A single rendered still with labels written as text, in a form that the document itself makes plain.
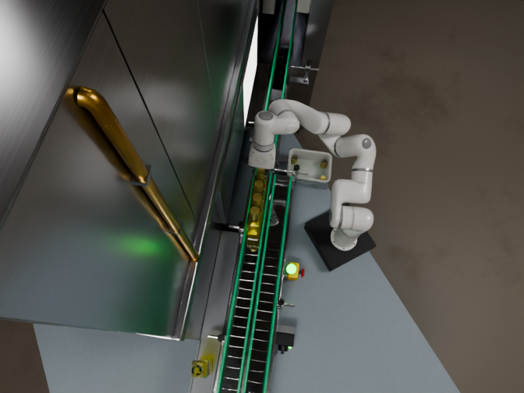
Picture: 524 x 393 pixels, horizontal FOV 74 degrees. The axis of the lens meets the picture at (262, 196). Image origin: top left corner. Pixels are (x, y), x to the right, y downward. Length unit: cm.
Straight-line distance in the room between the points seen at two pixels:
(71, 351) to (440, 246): 236
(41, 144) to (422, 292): 253
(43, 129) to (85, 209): 12
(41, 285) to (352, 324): 146
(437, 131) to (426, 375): 207
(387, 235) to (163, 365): 175
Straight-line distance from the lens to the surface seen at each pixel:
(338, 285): 172
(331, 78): 332
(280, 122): 120
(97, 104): 41
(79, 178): 43
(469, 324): 280
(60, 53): 43
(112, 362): 175
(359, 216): 142
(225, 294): 154
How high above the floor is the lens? 240
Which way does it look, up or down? 67 degrees down
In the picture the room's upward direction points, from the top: 4 degrees clockwise
